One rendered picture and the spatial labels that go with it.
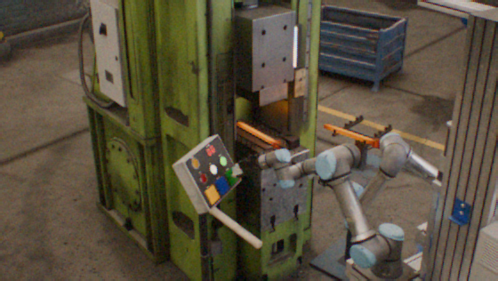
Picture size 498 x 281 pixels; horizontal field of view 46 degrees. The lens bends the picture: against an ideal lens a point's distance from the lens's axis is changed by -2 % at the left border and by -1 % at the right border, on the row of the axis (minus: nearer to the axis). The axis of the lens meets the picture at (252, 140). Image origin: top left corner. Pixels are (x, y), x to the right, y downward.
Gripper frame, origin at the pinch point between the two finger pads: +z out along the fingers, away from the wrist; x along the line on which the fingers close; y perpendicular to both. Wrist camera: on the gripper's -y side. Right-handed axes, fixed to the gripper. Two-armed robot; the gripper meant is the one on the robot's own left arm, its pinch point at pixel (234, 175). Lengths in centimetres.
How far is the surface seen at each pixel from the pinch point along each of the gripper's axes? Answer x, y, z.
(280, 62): -48, 39, -27
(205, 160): 11.9, 15.8, 1.9
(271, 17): -42, 64, -38
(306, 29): -83, 47, -32
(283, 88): -51, 25, -20
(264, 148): -40.2, -1.4, 2.8
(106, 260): -11, -34, 145
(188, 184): 27.1, 10.8, 5.8
